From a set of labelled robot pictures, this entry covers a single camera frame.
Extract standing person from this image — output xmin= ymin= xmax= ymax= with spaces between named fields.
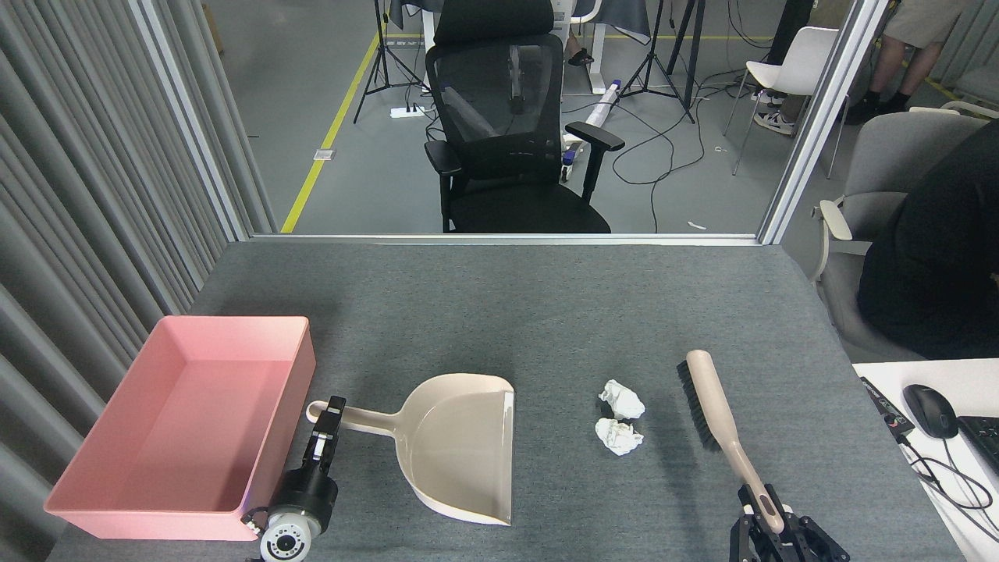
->
xmin=843 ymin=0 xmax=965 ymax=126

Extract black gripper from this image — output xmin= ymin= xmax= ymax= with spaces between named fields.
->
xmin=269 ymin=396 xmax=347 ymax=520

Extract beige plastic dustpan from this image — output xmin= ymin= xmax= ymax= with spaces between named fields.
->
xmin=306 ymin=373 xmax=516 ymax=526

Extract white desk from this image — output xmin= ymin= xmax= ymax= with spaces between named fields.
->
xmin=852 ymin=359 xmax=999 ymax=562

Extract black tripod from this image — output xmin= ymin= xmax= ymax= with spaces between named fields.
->
xmin=354 ymin=0 xmax=426 ymax=124
xmin=620 ymin=0 xmax=707 ymax=124

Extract beige hand brush black bristles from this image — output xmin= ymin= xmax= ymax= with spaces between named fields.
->
xmin=676 ymin=350 xmax=785 ymax=535

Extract black keyboard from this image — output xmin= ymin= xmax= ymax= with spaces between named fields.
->
xmin=957 ymin=415 xmax=999 ymax=473

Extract seated person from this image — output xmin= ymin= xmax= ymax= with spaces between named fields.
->
xmin=857 ymin=117 xmax=999 ymax=361

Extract grey pleated curtain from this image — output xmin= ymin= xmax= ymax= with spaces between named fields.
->
xmin=0 ymin=0 xmax=276 ymax=562

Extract black computer mouse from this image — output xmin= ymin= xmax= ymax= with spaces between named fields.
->
xmin=903 ymin=384 xmax=959 ymax=439

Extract silver frame rail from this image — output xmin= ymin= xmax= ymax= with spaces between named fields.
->
xmin=250 ymin=233 xmax=762 ymax=247

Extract white paper ball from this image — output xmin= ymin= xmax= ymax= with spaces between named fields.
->
xmin=599 ymin=379 xmax=646 ymax=419
xmin=595 ymin=418 xmax=645 ymax=457

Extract person beside white chair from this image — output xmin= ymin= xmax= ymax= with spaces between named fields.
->
xmin=753 ymin=0 xmax=816 ymax=135

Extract grey armchair white armrest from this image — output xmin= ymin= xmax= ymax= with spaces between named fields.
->
xmin=808 ymin=108 xmax=999 ymax=364

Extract small black controller device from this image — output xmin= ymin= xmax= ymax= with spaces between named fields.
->
xmin=860 ymin=377 xmax=915 ymax=436

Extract black mesh office chair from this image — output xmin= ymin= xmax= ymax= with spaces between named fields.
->
xmin=424 ymin=0 xmax=625 ymax=233

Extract pink plastic bin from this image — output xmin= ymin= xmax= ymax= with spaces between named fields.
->
xmin=44 ymin=315 xmax=317 ymax=541

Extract black floor cable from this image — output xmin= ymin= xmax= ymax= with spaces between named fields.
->
xmin=613 ymin=78 xmax=707 ymax=233

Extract black desk cable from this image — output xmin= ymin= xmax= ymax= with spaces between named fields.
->
xmin=896 ymin=432 xmax=999 ymax=539

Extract white plastic chair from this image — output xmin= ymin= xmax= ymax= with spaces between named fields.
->
xmin=722 ymin=26 xmax=848 ymax=179

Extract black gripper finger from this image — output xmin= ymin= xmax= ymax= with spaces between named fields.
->
xmin=761 ymin=486 xmax=851 ymax=562
xmin=730 ymin=486 xmax=770 ymax=562

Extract silver frame post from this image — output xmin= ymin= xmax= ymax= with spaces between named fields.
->
xmin=759 ymin=0 xmax=891 ymax=244
xmin=129 ymin=0 xmax=278 ymax=239

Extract white tube with blue ends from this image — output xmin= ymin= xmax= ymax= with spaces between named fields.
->
xmin=581 ymin=78 xmax=623 ymax=130

